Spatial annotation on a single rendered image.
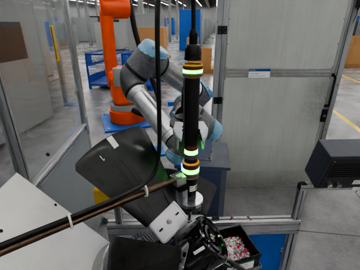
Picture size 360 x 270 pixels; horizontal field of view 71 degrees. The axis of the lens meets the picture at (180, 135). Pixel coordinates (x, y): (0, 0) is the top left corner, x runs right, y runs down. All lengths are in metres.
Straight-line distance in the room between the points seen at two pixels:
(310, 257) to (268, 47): 1.79
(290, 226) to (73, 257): 0.99
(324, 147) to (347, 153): 0.08
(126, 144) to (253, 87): 1.99
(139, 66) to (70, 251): 0.68
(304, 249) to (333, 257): 0.21
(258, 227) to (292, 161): 1.78
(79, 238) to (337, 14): 2.56
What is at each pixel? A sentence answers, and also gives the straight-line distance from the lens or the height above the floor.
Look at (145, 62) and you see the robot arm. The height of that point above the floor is 1.56.
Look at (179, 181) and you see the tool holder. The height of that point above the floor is 1.35.
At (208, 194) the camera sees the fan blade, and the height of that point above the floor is 1.17.
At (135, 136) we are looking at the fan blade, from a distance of 0.68.
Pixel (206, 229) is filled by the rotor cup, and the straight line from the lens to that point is 0.66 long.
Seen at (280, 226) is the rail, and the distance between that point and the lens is 1.35.
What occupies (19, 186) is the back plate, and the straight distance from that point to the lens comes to 0.73.
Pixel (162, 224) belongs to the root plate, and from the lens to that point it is 0.66.
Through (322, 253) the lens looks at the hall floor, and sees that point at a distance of 2.54.
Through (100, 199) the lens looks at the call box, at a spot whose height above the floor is 1.03.
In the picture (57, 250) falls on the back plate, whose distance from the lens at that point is 0.70.
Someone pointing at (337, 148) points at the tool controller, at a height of 1.24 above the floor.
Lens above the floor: 1.70
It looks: 24 degrees down
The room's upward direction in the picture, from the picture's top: straight up
